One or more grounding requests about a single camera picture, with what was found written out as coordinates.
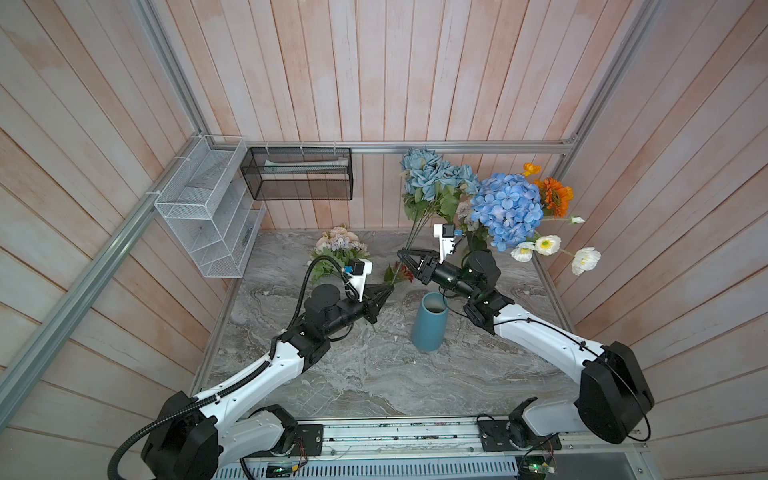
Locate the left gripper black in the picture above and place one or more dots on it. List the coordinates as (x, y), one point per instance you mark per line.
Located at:
(373, 302)

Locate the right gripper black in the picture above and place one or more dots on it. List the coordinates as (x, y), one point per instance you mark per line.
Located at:
(429, 258)

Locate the red small flower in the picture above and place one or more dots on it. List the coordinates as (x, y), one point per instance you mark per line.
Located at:
(397, 273)

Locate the teal ceramic vase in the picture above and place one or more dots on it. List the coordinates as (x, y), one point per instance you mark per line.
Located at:
(429, 327)

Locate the dusty blue flower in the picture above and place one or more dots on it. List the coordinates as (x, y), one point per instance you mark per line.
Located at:
(433, 187)

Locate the blue hydrangea flower stem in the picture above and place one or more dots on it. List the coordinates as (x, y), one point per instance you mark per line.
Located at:
(507, 207)

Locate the orange gerbera flower stem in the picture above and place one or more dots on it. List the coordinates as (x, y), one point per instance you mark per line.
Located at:
(554, 197)

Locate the white ranunculus flower stem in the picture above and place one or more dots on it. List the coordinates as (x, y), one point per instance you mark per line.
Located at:
(584, 260)

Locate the pink purple mixed bouquet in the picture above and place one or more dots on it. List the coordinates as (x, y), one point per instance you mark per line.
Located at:
(463, 217)

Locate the yellow poppy flower stem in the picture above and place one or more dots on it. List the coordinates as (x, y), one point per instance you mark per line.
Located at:
(530, 169)

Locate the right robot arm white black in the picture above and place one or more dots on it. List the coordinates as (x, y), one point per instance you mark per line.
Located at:
(614, 396)

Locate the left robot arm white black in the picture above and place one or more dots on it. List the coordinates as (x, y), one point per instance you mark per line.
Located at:
(194, 436)

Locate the cream rose greenery bunch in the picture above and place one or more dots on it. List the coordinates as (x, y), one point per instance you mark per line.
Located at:
(341, 244)

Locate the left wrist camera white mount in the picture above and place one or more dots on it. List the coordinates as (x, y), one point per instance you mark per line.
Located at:
(355, 275)

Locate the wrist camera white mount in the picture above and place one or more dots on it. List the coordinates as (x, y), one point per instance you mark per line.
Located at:
(355, 275)
(448, 236)

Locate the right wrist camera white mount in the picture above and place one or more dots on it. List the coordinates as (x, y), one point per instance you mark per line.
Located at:
(448, 236)

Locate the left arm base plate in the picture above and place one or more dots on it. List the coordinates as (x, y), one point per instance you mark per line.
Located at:
(305, 439)

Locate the black mesh wall basket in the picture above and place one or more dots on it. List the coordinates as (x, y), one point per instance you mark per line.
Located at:
(298, 173)

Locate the aluminium front rail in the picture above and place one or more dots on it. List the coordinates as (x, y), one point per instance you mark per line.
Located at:
(388, 438)

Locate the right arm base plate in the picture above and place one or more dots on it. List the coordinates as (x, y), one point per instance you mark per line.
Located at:
(503, 435)

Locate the white wire mesh shelf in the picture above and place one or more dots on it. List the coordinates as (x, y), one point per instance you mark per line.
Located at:
(209, 208)

